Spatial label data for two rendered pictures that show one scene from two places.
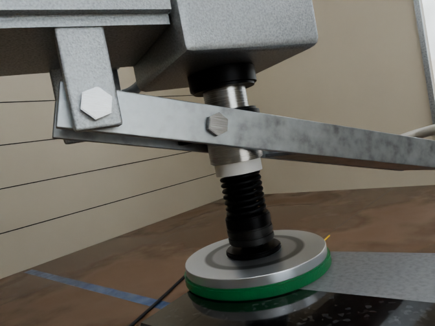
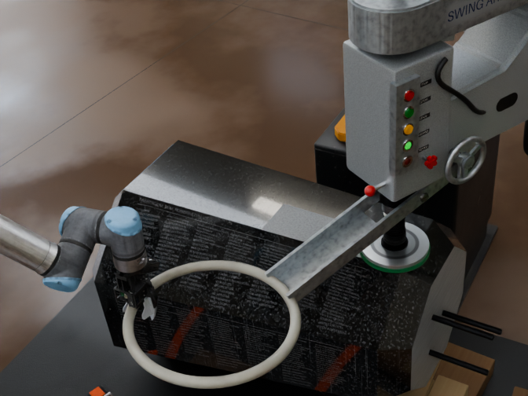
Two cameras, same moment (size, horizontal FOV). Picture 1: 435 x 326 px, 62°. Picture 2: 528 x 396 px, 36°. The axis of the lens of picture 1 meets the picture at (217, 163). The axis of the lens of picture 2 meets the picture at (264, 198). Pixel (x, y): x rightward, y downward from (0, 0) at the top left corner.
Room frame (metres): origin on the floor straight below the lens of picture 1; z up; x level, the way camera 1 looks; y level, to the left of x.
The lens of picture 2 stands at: (2.39, -0.51, 2.58)
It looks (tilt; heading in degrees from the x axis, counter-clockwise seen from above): 38 degrees down; 177
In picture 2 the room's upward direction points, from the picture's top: 7 degrees counter-clockwise
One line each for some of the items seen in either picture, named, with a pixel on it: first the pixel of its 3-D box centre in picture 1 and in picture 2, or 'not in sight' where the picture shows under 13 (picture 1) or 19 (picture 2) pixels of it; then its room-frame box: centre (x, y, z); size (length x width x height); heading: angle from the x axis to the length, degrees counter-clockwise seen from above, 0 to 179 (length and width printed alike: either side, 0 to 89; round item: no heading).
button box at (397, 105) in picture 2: not in sight; (404, 126); (0.68, -0.04, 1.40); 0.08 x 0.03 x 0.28; 116
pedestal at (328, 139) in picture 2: not in sight; (408, 191); (-0.32, 0.26, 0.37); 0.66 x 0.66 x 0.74; 54
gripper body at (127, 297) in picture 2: not in sight; (133, 281); (0.73, -0.82, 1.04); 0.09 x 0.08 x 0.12; 145
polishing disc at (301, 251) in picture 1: (254, 254); (394, 243); (0.55, -0.03, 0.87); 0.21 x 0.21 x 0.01
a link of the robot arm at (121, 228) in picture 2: not in sight; (124, 232); (0.71, -0.81, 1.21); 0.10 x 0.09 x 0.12; 66
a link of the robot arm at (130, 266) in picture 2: not in sight; (130, 258); (0.72, -0.81, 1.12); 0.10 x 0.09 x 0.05; 55
